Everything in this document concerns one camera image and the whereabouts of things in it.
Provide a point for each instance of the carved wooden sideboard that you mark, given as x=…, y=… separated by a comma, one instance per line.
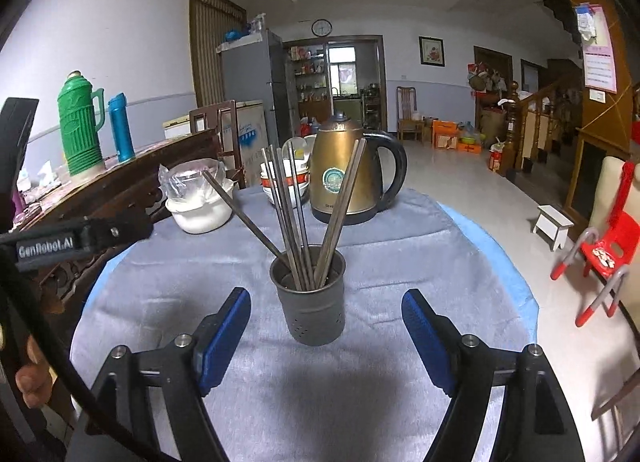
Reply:
x=115, y=192

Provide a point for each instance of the blue plastic bag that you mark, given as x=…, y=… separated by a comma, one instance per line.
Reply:
x=235, y=35

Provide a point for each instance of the clear plastic bag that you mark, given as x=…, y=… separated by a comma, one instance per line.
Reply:
x=192, y=181

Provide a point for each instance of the round wall clock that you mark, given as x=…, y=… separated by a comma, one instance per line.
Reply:
x=321, y=27

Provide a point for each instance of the person's left hand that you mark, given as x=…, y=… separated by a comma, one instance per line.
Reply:
x=32, y=382

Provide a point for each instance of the grey refrigerator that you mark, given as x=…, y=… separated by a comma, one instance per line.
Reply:
x=250, y=81

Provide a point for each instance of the gold electric kettle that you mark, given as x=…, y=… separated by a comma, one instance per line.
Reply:
x=325, y=156

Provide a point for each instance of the blue table cover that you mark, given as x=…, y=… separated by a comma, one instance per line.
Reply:
x=505, y=272

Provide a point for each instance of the white enamel basin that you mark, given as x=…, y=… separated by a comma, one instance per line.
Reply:
x=197, y=219

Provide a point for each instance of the dark wooden chair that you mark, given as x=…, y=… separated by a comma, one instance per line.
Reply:
x=233, y=141

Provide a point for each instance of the small red container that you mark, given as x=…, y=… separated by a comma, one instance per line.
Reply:
x=496, y=159

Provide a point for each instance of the orange cardboard box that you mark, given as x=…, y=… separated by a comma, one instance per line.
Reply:
x=445, y=134

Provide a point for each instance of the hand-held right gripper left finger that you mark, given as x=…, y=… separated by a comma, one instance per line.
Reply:
x=225, y=337

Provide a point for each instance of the hanging cloth bags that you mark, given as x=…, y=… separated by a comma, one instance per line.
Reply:
x=487, y=79

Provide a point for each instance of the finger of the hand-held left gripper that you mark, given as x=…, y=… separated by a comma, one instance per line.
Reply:
x=120, y=231

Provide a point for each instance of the brown wooden door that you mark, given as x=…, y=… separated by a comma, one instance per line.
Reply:
x=215, y=41

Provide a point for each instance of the brown high-back chair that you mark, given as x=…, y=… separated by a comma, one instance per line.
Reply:
x=406, y=106

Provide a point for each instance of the red patterned bowl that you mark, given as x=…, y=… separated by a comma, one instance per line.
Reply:
x=302, y=182

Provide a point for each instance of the grey metal chopstick holder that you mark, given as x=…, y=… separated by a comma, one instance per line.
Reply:
x=310, y=314

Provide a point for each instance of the plain white bowl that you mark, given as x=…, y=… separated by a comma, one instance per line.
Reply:
x=303, y=170

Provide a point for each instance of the purple plastic toy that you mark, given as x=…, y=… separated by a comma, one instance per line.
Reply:
x=19, y=207

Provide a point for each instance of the blue thermos bottle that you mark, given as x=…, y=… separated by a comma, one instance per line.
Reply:
x=121, y=131

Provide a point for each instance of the framed wall picture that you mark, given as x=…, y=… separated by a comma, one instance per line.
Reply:
x=431, y=51

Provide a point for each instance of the bundle of dark chopsticks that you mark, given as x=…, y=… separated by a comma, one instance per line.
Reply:
x=340, y=214

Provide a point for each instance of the green thermos flask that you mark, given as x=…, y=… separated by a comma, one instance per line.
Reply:
x=80, y=131

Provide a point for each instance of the wooden display shelf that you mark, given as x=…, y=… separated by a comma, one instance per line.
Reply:
x=307, y=76

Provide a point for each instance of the white porcelain bowl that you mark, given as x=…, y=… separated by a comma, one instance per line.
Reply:
x=268, y=191

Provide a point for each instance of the red child chair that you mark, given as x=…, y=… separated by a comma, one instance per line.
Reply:
x=615, y=237

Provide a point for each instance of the pink wall calendar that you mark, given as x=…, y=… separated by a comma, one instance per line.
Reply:
x=597, y=61

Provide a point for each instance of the white footstool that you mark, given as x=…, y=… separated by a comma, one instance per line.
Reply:
x=552, y=217

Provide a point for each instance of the wooden stair banister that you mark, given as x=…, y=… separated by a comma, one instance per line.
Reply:
x=535, y=126

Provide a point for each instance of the grey tablecloth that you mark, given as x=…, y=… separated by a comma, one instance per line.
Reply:
x=400, y=252

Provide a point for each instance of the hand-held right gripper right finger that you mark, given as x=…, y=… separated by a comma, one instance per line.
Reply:
x=427, y=337

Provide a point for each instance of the cream cushioned chair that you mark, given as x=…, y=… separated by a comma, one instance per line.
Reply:
x=607, y=192

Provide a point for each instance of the white chest freezer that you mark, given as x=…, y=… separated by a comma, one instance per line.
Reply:
x=250, y=131

